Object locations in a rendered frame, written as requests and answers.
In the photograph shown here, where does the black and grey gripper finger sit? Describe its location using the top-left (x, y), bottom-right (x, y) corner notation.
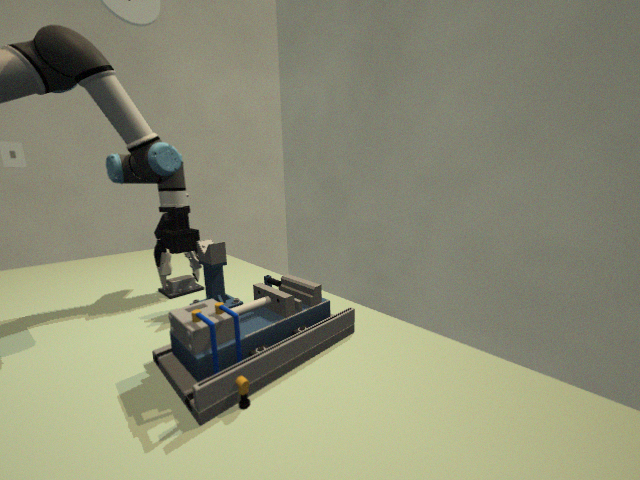
top-left (184, 250), bottom-right (202, 282)
top-left (154, 239), bottom-right (172, 290)

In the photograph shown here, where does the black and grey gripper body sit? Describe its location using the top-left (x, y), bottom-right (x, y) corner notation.
top-left (159, 205), bottom-right (200, 254)

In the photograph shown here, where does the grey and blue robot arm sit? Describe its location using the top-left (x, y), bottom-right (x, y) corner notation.
top-left (0, 25), bottom-right (188, 208)

